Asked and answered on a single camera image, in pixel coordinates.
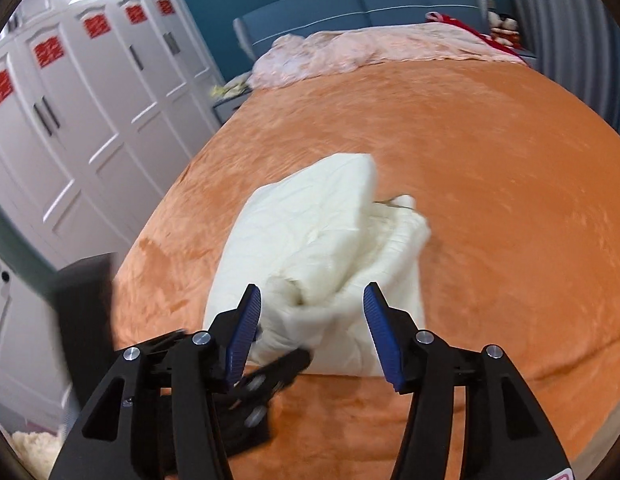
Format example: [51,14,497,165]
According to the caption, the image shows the blue nightstand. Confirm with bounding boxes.
[211,74,255,125]

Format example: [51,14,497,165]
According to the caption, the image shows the white padded coat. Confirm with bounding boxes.
[202,152,433,378]

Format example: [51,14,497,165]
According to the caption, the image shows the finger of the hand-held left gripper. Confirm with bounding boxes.
[221,394,273,461]
[230,346,313,403]

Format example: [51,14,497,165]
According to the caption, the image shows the plush toys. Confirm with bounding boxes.
[488,12,520,45]

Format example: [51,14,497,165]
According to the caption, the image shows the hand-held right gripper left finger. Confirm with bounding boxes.
[49,283,262,480]

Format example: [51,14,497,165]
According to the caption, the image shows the orange plush blanket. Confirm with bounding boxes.
[110,57,620,480]

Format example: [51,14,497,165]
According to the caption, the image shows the red cloth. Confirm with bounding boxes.
[425,10,521,52]

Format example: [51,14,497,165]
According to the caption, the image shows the blue padded headboard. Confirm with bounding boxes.
[233,0,490,63]

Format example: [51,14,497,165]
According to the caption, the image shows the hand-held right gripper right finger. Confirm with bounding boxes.
[363,281,574,480]

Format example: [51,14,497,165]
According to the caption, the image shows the white wardrobe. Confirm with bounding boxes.
[0,0,225,271]

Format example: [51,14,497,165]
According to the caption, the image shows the pink quilt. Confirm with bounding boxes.
[250,22,529,88]

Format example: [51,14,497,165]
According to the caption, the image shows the grey curtain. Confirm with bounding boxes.
[500,0,620,142]

